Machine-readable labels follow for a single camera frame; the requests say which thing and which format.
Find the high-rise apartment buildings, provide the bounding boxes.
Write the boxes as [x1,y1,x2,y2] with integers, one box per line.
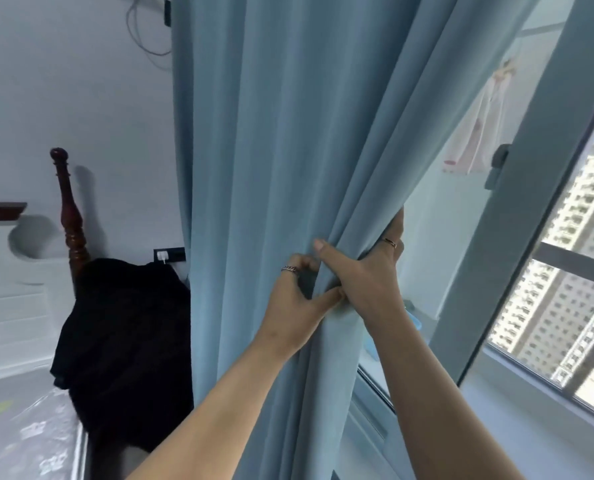
[488,138,594,417]

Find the blue curtain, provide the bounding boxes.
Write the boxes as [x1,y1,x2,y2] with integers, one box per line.
[169,0,543,480]

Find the white wooden bed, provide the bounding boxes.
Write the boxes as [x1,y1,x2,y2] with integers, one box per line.
[0,147,92,388]

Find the white wall cables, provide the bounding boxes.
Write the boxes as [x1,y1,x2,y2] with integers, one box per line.
[126,0,173,71]

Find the person's left hand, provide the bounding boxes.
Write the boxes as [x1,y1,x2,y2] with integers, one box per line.
[256,253,347,359]

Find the black wall socket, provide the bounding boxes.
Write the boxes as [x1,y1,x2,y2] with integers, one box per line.
[152,246,186,263]

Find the person's right hand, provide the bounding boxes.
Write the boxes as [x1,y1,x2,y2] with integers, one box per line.
[314,207,407,335]

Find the grey window handle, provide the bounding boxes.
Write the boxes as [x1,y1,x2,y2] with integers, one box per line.
[484,143,511,191]

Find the grey crown print mattress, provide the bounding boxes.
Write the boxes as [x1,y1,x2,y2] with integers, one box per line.
[0,367,87,480]

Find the person's left forearm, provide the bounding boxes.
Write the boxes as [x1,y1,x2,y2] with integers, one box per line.
[122,329,327,480]

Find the black hanging garment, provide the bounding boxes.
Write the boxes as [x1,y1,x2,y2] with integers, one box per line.
[50,257,196,453]

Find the light blue plastic basin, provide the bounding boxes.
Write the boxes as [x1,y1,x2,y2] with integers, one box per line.
[363,304,425,361]

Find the person's right forearm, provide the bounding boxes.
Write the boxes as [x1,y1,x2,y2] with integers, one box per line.
[364,309,523,480]

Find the pale hanging garment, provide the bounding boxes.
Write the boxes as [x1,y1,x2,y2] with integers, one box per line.
[441,56,521,176]

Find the grey framed window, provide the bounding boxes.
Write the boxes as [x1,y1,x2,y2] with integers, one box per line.
[349,0,594,445]

